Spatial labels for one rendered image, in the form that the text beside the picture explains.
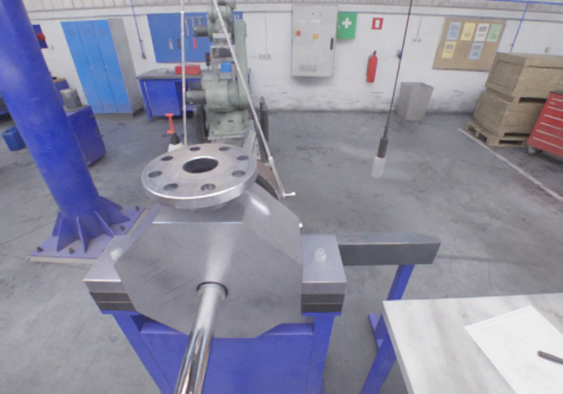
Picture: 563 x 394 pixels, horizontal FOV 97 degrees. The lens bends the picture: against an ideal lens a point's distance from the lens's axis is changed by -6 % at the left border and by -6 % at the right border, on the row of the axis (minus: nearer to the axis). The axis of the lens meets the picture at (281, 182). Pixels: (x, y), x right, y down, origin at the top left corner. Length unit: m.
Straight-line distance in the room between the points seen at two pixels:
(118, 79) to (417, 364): 6.03
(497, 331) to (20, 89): 2.78
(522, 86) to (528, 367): 4.60
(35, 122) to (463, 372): 2.65
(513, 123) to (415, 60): 2.13
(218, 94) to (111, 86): 3.71
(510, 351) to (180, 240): 1.02
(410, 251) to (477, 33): 5.78
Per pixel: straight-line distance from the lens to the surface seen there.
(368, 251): 1.28
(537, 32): 7.48
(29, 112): 2.49
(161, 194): 0.57
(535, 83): 5.48
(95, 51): 6.29
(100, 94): 6.47
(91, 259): 2.76
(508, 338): 1.18
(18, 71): 2.44
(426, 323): 1.07
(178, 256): 0.71
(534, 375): 1.15
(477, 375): 1.05
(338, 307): 0.86
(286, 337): 1.02
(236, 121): 3.03
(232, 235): 0.63
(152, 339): 1.13
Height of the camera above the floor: 1.71
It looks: 32 degrees down
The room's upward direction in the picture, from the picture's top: straight up
